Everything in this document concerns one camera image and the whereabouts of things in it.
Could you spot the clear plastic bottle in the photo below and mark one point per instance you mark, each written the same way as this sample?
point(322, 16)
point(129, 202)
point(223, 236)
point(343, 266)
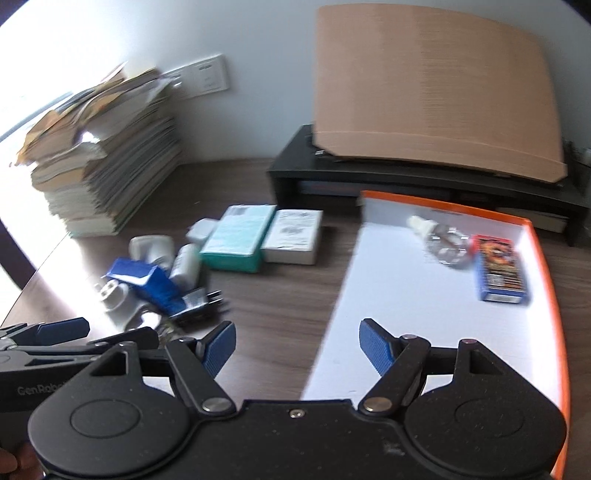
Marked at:
point(443, 242)

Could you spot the white wall outlet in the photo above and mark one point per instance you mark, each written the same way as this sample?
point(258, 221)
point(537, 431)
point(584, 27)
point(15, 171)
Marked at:
point(178, 83)
point(207, 76)

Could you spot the teal and white box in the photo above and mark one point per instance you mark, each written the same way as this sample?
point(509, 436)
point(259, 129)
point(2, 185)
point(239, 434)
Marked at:
point(238, 235)

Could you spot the black flat device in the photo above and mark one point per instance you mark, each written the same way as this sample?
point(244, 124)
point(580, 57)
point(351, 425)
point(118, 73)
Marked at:
point(325, 154)

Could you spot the white round plug adapter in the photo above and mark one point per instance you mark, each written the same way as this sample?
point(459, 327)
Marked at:
point(113, 295)

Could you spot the small white bottle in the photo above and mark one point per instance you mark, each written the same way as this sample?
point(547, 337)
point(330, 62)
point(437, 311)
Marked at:
point(184, 267)

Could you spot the white box with label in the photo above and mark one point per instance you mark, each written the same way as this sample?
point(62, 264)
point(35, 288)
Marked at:
point(293, 233)

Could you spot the red and blue card box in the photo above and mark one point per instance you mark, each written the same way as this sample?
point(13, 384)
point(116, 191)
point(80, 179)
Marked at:
point(501, 272)

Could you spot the stack of books and papers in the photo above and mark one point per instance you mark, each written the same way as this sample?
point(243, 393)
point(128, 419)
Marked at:
point(115, 175)

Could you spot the black charger plug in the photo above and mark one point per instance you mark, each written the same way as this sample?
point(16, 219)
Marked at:
point(198, 304)

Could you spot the white plug-in night light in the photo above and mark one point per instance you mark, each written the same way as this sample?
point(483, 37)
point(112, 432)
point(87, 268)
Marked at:
point(147, 247)

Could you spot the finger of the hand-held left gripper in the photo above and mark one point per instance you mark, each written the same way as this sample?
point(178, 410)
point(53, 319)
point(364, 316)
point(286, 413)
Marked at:
point(64, 330)
point(143, 338)

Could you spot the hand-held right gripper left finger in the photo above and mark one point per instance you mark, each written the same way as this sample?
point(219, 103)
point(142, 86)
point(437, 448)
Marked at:
point(219, 348)

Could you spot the orange and white cardboard box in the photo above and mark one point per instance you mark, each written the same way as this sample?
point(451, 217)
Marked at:
point(406, 286)

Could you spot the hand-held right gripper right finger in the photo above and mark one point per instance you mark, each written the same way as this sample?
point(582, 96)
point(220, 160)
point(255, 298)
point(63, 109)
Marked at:
point(376, 346)

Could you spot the brown cardboard sheet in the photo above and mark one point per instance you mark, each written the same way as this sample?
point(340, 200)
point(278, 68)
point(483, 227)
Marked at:
point(429, 83)

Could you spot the black monitor stand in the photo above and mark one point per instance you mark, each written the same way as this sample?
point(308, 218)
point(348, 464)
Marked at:
point(369, 177)

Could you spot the person's left hand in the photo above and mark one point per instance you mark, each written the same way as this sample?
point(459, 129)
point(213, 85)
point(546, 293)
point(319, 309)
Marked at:
point(11, 466)

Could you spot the white cube charger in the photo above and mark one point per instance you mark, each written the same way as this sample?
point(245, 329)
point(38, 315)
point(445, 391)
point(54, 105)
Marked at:
point(198, 230)

